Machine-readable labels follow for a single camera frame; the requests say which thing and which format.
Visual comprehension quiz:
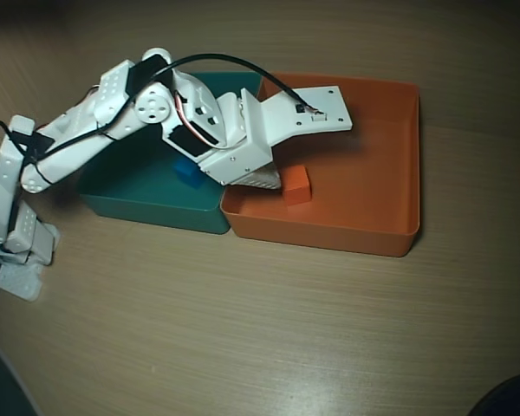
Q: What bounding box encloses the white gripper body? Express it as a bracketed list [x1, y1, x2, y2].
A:
[200, 88, 276, 187]

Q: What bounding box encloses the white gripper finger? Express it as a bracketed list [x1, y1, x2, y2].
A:
[230, 163, 283, 192]

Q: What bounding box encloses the orange cube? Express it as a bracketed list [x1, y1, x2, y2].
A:
[281, 165, 313, 207]

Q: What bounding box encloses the blue cube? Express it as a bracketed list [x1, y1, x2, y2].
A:
[172, 159, 205, 192]

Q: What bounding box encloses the orange plastic box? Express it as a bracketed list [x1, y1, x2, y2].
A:
[219, 71, 420, 257]

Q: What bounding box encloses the teal plastic box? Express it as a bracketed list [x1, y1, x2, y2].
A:
[78, 71, 263, 236]

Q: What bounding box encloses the dark round object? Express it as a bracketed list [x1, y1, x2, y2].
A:
[471, 374, 520, 416]

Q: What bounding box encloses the red white servo wire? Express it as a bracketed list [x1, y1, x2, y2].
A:
[172, 88, 231, 151]

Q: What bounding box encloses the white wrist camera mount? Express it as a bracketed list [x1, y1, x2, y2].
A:
[257, 85, 354, 147]

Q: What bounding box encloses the black camera cable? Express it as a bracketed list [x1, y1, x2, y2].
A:
[0, 53, 307, 183]

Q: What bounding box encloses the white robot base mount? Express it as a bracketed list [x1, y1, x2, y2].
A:
[0, 218, 62, 302]

